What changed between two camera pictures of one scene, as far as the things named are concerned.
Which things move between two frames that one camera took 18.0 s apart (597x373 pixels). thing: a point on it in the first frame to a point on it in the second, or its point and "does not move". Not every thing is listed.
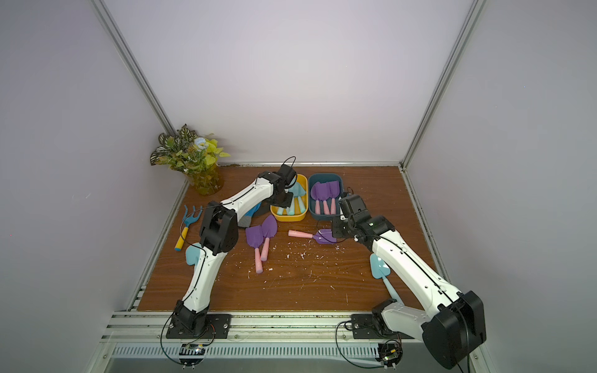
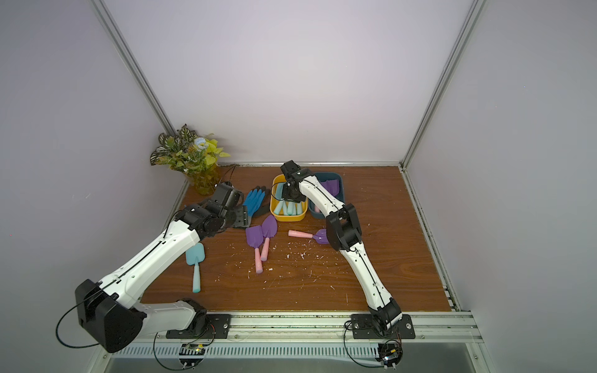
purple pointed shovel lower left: (270, 229) does not move
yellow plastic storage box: (300, 202) does not move
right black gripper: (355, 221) to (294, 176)
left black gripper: (286, 204) to (242, 215)
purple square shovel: (322, 236) does not move
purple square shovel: (255, 238) does not move
